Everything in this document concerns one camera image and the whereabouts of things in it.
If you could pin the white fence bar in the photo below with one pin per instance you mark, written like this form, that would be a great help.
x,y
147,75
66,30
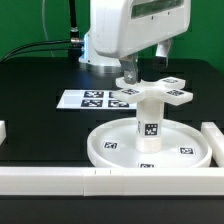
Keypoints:
x,y
2,132
215,139
59,181

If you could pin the black vertical cable connector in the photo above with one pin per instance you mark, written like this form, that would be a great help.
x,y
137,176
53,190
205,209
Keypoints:
x,y
74,32

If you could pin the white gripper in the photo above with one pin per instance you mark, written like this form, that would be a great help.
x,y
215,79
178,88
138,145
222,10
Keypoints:
x,y
123,27

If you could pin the white marker tag sheet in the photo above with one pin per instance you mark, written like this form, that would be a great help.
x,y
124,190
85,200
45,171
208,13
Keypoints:
x,y
92,99

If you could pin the white left fence bar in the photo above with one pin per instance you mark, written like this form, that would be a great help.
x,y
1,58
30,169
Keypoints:
x,y
2,132

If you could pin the white cross-shaped table base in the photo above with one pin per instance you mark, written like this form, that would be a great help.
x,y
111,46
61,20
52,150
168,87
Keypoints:
x,y
169,90

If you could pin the white front fence bar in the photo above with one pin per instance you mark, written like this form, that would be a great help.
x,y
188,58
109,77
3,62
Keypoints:
x,y
59,181

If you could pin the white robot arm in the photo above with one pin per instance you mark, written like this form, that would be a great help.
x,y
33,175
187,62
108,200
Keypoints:
x,y
92,60

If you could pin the white right fence bar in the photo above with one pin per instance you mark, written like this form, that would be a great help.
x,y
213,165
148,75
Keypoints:
x,y
215,139

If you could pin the white round table top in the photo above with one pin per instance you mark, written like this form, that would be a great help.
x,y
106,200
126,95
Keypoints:
x,y
118,144

